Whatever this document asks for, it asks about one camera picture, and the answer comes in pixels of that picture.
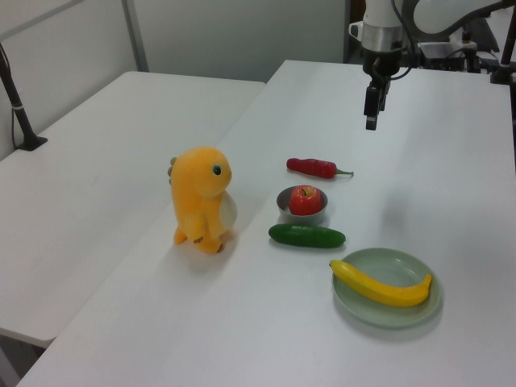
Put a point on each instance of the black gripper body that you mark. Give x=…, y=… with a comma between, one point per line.
x=381, y=60

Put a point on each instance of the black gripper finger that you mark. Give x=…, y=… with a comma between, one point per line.
x=384, y=96
x=371, y=109

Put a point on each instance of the red chili pepper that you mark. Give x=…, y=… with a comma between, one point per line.
x=310, y=167

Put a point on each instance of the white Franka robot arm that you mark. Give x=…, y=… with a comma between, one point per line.
x=379, y=12

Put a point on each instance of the pale green plastic plate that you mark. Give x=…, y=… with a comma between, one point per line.
x=387, y=316

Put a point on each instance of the black electronic equipment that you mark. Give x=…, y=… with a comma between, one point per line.
x=447, y=54

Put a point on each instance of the red apple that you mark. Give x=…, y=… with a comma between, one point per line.
x=304, y=199

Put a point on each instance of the black stand with clamp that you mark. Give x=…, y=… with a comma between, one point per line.
x=504, y=68

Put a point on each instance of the small grey bowl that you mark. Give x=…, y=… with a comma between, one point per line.
x=302, y=221

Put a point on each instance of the green cucumber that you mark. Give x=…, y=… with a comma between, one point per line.
x=306, y=236

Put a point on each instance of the yellow banana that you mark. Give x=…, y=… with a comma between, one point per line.
x=383, y=292

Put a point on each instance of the yellow plush chick toy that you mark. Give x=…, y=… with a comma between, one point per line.
x=197, y=189

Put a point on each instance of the black camera stand pole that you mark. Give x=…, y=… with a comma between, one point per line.
x=18, y=109

